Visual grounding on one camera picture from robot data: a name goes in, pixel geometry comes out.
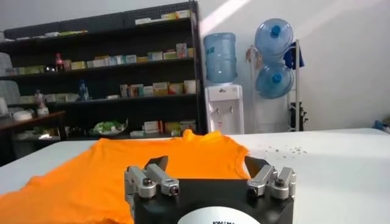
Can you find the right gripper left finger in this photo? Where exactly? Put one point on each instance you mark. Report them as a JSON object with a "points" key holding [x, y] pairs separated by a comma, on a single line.
{"points": [[152, 179]]}

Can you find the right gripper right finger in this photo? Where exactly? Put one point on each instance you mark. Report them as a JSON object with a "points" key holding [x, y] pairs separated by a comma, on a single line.
{"points": [[268, 179]]}

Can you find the orange t-shirt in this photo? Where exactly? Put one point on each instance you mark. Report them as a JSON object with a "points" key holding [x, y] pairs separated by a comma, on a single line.
{"points": [[91, 179]]}

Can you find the red white medicine box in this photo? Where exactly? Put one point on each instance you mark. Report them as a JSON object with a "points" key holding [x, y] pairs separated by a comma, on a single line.
{"points": [[176, 89], [152, 127]]}

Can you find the bowl with green packets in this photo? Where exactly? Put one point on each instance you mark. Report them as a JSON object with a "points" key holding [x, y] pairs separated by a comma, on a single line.
{"points": [[108, 127]]}

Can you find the white water dispenser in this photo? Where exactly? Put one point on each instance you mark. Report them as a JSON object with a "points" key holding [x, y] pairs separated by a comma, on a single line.
{"points": [[224, 112]]}

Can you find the black shelving unit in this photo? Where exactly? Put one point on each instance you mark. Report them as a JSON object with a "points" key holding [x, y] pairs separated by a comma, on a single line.
{"points": [[100, 105]]}

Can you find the orange white medicine box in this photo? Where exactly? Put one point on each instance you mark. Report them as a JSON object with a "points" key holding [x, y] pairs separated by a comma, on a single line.
{"points": [[160, 89]]}

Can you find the white metal jug rack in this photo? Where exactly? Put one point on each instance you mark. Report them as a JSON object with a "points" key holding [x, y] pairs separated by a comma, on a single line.
{"points": [[297, 85]]}

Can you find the blue plastic bottle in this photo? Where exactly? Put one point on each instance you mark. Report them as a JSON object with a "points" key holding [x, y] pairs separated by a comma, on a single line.
{"points": [[83, 91]]}

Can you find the teal white medicine box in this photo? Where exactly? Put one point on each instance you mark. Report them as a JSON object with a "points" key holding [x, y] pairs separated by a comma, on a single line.
{"points": [[155, 56]]}

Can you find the green white medicine box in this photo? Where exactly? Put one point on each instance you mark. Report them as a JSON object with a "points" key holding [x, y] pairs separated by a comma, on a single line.
{"points": [[169, 55]]}

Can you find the dark blue cloth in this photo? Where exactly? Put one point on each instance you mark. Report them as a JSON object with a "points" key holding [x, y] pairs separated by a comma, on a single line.
{"points": [[292, 56]]}

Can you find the labelled blue water jug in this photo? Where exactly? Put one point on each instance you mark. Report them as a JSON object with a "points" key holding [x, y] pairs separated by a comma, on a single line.
{"points": [[221, 58]]}

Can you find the tall pink blue box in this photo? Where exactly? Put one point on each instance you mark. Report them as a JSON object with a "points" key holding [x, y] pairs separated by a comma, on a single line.
{"points": [[181, 50]]}

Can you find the pink drink bottle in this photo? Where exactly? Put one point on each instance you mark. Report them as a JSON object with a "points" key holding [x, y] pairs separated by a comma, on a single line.
{"points": [[40, 102]]}

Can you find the brown wooden table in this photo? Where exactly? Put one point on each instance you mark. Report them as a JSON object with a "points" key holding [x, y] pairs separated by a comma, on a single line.
{"points": [[27, 121]]}

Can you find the white tape roll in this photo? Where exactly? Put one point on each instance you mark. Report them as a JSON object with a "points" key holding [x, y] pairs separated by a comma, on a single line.
{"points": [[22, 116]]}

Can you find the cola bottle red cap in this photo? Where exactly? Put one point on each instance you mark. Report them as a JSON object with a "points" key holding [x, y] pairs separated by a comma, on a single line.
{"points": [[59, 62]]}

